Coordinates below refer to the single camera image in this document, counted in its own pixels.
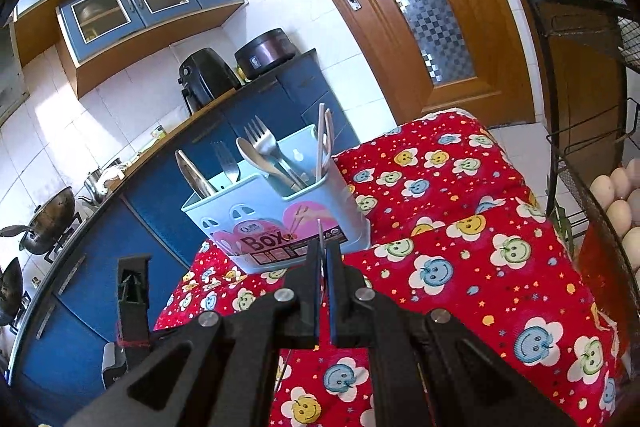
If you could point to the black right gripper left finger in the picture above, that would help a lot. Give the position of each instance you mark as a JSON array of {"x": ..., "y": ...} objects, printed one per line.
[{"x": 215, "y": 370}]

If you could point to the silver knife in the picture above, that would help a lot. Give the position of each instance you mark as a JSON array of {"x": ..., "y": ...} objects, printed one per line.
[{"x": 197, "y": 181}]

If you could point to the dark fork in box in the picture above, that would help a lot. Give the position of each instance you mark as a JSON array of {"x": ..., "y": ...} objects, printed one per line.
[{"x": 226, "y": 160}]

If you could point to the wooden side cabinet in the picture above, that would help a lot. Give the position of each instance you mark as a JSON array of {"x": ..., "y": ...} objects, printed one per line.
[{"x": 583, "y": 83}]

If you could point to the light blue utensil holder box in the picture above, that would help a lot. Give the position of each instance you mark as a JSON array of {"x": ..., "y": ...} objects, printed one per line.
[{"x": 261, "y": 225}]

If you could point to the dark rice cooker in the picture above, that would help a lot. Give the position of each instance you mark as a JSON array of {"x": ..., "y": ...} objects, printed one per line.
[{"x": 265, "y": 52}]

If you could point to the black metal wire rack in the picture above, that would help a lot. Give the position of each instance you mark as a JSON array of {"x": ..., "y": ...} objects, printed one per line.
[{"x": 594, "y": 246}]

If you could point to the black air fryer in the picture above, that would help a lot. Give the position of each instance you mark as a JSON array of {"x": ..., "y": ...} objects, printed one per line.
[{"x": 204, "y": 76}]

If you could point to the blue lower kitchen cabinets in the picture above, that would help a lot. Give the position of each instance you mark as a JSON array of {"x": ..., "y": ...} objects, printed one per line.
[{"x": 55, "y": 364}]

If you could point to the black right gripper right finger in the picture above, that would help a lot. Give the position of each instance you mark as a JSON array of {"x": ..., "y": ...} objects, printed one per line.
[{"x": 428, "y": 369}]

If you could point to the white egg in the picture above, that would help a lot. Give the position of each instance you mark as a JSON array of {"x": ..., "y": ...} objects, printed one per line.
[
  {"x": 603, "y": 190},
  {"x": 619, "y": 214}
]

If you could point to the silver fork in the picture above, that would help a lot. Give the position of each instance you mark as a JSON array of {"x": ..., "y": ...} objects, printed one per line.
[{"x": 266, "y": 144}]

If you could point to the red floral tablecloth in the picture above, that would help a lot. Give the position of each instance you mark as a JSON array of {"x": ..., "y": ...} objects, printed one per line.
[{"x": 453, "y": 225}]

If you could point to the black wok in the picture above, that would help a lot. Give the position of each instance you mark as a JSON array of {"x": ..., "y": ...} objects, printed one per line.
[{"x": 48, "y": 223}]

